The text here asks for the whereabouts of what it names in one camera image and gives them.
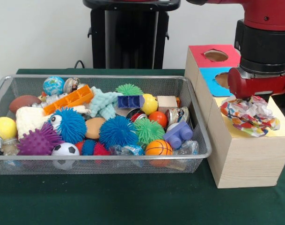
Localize black and white soccer ball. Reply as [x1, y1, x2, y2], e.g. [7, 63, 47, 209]
[51, 142, 80, 169]

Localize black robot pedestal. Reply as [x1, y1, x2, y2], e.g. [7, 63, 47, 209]
[82, 0, 182, 69]

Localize dark green table cloth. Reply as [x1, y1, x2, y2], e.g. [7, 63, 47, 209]
[0, 68, 285, 225]

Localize orange basketball toy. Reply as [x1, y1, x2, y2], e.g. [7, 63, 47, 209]
[145, 140, 174, 156]

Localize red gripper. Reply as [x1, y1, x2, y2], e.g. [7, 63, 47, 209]
[227, 67, 285, 100]

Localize purple spiky ball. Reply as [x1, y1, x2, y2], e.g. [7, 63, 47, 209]
[17, 121, 63, 156]

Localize wooden box with three holes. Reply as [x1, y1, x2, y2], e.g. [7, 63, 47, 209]
[184, 44, 285, 188]

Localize brown toy football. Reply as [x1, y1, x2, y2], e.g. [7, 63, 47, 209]
[9, 95, 42, 114]

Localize blue puffer ball with eye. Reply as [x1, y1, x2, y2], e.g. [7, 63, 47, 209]
[48, 106, 88, 144]

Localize green puffer ball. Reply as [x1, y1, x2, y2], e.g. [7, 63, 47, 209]
[133, 118, 166, 145]

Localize lavender building block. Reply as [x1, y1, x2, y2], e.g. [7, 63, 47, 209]
[162, 121, 194, 150]

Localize colourful spotted paper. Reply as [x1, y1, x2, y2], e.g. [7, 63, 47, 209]
[219, 95, 280, 138]

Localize long orange building block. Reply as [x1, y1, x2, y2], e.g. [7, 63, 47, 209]
[43, 84, 95, 116]

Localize shallow wire mesh bin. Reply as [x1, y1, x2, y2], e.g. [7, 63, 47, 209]
[0, 75, 213, 175]

